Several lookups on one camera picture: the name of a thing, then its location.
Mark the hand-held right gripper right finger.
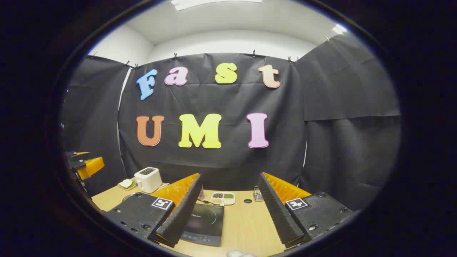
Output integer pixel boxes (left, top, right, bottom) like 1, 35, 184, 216
258, 172, 354, 249

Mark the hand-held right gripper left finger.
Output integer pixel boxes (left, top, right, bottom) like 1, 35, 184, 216
105, 173, 202, 248

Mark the black induction cooktop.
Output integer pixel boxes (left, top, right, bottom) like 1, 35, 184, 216
180, 203, 225, 247

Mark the white divided dish with beans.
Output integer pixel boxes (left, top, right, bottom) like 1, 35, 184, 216
211, 192, 236, 206

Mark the white toaster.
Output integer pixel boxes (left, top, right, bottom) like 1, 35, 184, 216
134, 167, 163, 193

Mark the black backdrop cloth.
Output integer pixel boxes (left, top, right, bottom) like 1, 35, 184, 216
61, 34, 401, 211

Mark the row of black cloth clips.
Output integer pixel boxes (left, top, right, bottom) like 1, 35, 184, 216
91, 36, 331, 69

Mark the long ceiling light panel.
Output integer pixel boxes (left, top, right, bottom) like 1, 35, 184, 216
171, 0, 262, 11

